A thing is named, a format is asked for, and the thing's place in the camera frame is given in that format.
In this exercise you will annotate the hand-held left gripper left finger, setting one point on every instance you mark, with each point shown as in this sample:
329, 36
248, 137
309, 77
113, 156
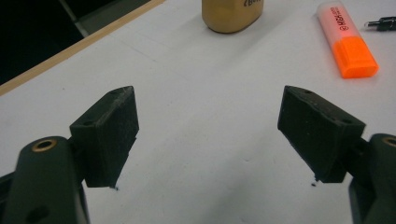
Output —
106, 140

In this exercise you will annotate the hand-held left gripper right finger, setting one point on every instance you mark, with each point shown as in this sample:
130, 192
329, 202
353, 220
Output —
317, 140

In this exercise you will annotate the orange highlighter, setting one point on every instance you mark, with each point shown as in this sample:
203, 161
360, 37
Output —
350, 49

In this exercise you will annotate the black pen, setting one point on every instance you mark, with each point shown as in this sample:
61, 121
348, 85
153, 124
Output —
383, 24

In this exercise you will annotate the brown pen holder cup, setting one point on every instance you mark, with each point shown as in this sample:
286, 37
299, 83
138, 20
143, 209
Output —
230, 15

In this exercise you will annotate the large white table sheet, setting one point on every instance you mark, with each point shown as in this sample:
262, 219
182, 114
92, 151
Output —
205, 102

